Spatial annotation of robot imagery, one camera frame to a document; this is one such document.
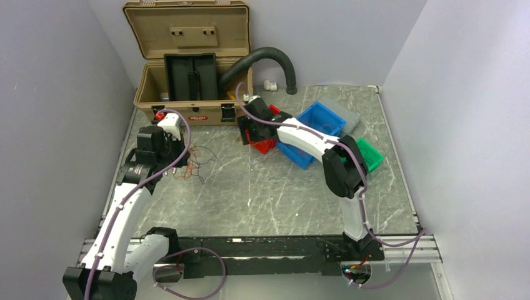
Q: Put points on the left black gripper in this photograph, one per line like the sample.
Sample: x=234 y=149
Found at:
x=179 y=144

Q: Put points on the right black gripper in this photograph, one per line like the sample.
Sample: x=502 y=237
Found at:
x=244 y=122

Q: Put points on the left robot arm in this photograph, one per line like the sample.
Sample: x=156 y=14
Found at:
x=108 y=270

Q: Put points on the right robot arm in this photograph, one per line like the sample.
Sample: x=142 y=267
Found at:
x=343 y=165

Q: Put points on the red plastic bin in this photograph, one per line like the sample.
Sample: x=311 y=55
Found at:
x=258 y=142

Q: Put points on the yellow tool in toolbox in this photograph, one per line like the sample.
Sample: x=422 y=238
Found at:
x=230 y=95

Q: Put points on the white pipe fitting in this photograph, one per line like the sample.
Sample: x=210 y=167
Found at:
x=270 y=86

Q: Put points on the blue plastic bin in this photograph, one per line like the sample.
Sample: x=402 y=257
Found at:
x=320 y=118

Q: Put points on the black toolbox tray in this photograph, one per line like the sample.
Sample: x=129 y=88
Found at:
x=191 y=77

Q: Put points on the grey plastic case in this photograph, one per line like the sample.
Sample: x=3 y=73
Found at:
x=351 y=118

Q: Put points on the green plastic bin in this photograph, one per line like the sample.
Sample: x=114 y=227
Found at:
x=367 y=156

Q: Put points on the tan plastic toolbox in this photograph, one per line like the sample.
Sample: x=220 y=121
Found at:
x=188 y=46

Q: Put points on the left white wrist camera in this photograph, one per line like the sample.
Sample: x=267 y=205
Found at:
x=170 y=122

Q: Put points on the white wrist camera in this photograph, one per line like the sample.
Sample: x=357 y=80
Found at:
x=249 y=98
x=170 y=122

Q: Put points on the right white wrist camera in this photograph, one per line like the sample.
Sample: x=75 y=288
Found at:
x=249 y=98

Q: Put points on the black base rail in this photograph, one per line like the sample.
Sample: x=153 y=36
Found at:
x=199 y=257

